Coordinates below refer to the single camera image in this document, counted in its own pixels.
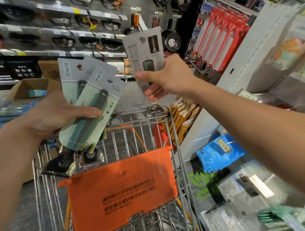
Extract green black packets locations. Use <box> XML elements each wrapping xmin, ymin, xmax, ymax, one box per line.
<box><xmin>187</xmin><ymin>170</ymin><xmax>225</xmax><ymax>203</ymax></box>

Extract background cookware shelf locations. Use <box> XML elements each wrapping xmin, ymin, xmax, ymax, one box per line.
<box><xmin>0</xmin><ymin>0</ymin><xmax>191</xmax><ymax>87</ymax></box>

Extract orange wire shopping cart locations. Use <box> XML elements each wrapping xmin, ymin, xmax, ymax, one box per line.
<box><xmin>31</xmin><ymin>104</ymin><xmax>201</xmax><ymax>231</ymax></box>

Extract brown carton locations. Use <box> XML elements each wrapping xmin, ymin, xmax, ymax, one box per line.
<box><xmin>38</xmin><ymin>59</ymin><xmax>61</xmax><ymax>80</ymax></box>

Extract black headed green peeler packet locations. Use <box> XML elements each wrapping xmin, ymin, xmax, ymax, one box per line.
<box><xmin>58</xmin><ymin>56</ymin><xmax>119</xmax><ymax>105</ymax></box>
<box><xmin>41</xmin><ymin>63</ymin><xmax>128</xmax><ymax>179</ymax></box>

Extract kitchen tools display rack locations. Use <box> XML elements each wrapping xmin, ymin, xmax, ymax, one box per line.
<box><xmin>179</xmin><ymin>0</ymin><xmax>305</xmax><ymax>231</ymax></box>

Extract person's left hand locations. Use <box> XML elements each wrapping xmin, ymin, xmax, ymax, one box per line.
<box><xmin>19</xmin><ymin>90</ymin><xmax>104</xmax><ymax>142</ymax></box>

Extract person's right hand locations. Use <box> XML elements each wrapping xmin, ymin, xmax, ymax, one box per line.
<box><xmin>134</xmin><ymin>53</ymin><xmax>200</xmax><ymax>102</ymax></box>

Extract person's left forearm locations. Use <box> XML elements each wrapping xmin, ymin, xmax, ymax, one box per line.
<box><xmin>0</xmin><ymin>119</ymin><xmax>44</xmax><ymax>231</ymax></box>

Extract large open cardboard box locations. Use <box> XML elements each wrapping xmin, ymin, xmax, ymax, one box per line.
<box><xmin>10</xmin><ymin>77</ymin><xmax>63</xmax><ymax>102</ymax></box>

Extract orange cart seat flap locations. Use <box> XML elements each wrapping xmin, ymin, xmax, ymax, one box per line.
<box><xmin>57</xmin><ymin>145</ymin><xmax>179</xmax><ymax>231</ymax></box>

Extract red hanging packets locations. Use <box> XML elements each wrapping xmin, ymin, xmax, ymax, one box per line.
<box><xmin>191</xmin><ymin>5</ymin><xmax>251</xmax><ymax>73</ymax></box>

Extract person's right forearm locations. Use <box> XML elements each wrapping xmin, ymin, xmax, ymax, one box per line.
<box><xmin>188</xmin><ymin>78</ymin><xmax>305</xmax><ymax>193</ymax></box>

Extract black appliance box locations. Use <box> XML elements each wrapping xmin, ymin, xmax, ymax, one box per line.
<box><xmin>6</xmin><ymin>59</ymin><xmax>43</xmax><ymax>80</ymax></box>

